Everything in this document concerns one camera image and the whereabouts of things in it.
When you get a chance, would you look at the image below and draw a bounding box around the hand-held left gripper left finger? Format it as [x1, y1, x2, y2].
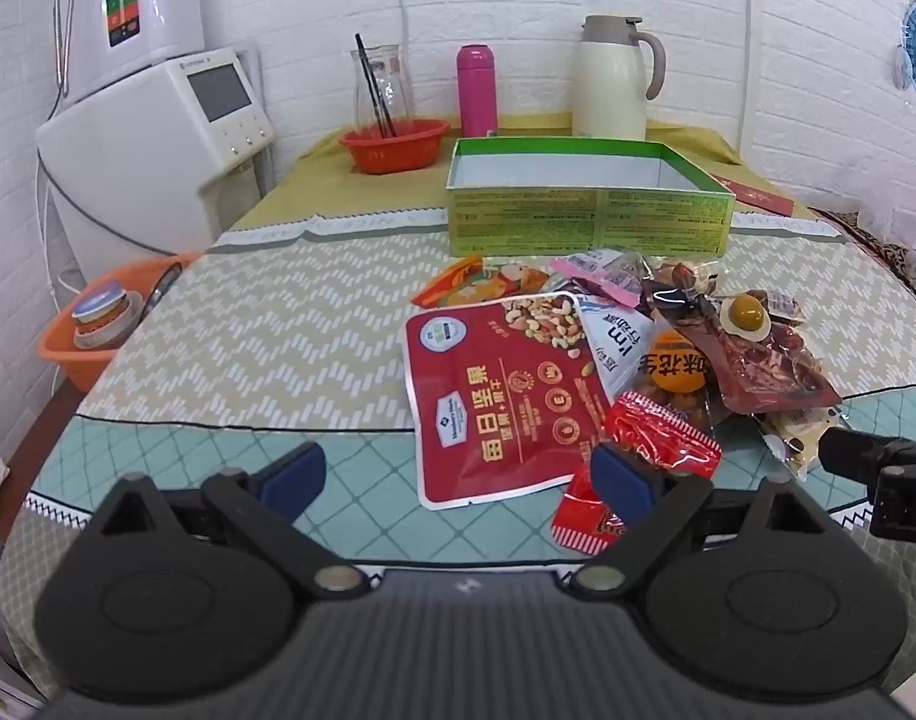
[90, 442, 365, 601]

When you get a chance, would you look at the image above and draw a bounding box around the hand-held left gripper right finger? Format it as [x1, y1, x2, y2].
[573, 442, 841, 601]

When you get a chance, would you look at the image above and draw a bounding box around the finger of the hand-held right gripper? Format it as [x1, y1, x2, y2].
[818, 427, 905, 478]

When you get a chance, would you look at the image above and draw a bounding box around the red striped snack packet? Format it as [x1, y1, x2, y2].
[554, 390, 723, 557]

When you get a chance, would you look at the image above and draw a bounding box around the green cardboard box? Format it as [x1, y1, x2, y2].
[446, 136, 736, 260]

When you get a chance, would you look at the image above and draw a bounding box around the clear cream snack packet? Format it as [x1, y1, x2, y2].
[758, 401, 849, 481]

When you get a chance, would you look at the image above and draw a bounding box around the orange round snack packet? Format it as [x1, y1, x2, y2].
[623, 326, 717, 421]

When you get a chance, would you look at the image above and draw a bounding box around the white blue snack packet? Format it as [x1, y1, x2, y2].
[573, 296, 665, 402]

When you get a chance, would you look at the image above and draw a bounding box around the patterned tablecloth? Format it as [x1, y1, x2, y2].
[0, 210, 916, 691]

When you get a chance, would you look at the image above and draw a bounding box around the large red nut packet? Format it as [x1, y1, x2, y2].
[404, 291, 616, 512]

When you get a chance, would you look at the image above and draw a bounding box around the egg snack packet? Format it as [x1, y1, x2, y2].
[719, 291, 774, 338]

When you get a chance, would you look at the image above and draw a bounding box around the leopard print cloth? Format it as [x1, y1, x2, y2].
[810, 206, 916, 308]

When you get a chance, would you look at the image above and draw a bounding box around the pink snack packet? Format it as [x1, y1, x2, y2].
[549, 249, 646, 308]

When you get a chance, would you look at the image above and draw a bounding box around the jar with blue lid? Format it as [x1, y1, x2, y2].
[71, 280, 144, 350]

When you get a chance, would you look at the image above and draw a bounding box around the orange fruit snack packet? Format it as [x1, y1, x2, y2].
[413, 255, 571, 310]

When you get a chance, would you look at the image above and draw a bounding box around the orange plastic basin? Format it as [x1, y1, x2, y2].
[38, 251, 202, 392]

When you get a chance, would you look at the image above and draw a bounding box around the red envelope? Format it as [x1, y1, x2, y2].
[708, 172, 796, 215]

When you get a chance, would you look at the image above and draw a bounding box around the yellow cloth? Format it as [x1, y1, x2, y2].
[225, 114, 819, 233]

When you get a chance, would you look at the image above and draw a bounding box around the orange plastic basket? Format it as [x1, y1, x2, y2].
[339, 118, 451, 175]

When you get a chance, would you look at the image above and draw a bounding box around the white dispenser with screen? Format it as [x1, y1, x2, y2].
[36, 49, 277, 260]

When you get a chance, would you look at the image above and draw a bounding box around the black stick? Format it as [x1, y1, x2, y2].
[354, 34, 389, 139]
[360, 37, 397, 136]

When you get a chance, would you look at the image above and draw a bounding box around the cream thermal jug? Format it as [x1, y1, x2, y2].
[572, 15, 667, 142]

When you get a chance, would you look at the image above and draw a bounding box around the glass vase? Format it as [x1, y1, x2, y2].
[350, 45, 416, 137]

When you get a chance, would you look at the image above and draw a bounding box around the pink bottle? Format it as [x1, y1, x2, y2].
[458, 43, 498, 137]

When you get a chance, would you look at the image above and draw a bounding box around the white wall water purifier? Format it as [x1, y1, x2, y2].
[66, 0, 205, 102]

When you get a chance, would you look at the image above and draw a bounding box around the grey hose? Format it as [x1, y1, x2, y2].
[51, 0, 81, 100]

